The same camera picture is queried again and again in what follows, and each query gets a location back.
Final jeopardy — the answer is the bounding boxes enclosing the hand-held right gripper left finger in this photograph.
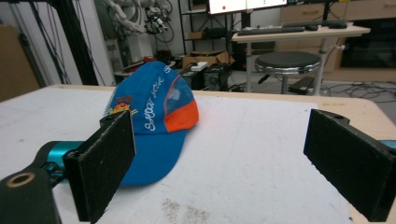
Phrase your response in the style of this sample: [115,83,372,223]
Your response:
[63,109,137,224]

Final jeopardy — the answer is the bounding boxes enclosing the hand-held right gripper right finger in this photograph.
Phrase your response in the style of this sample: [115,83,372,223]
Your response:
[303,108,396,223]

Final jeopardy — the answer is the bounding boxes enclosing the blue and orange baseball cap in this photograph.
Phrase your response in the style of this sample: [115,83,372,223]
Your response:
[103,61,200,188]

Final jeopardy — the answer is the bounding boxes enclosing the round black stool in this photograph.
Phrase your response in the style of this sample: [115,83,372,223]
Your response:
[254,50,322,95]

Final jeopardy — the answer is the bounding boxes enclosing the wooden cabinet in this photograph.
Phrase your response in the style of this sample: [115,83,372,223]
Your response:
[275,0,396,82]

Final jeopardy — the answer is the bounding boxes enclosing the black metal stand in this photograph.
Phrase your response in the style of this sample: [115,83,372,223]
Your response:
[29,0,100,87]

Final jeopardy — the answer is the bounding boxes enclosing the light wooden desk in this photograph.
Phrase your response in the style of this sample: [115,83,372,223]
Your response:
[232,25,372,96]

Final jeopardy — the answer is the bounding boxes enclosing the open cardboard box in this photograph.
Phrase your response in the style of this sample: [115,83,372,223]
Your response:
[181,50,236,70]

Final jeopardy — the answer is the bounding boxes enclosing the black keyboard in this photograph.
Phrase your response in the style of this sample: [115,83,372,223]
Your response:
[236,26,306,36]

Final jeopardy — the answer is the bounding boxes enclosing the black metal shelf rack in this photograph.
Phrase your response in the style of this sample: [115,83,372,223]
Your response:
[177,0,233,55]

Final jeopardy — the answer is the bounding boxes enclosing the computer monitor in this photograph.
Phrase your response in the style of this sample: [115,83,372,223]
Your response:
[207,0,289,16]

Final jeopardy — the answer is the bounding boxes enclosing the black cables on floor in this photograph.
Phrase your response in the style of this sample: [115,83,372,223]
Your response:
[320,81,396,105]

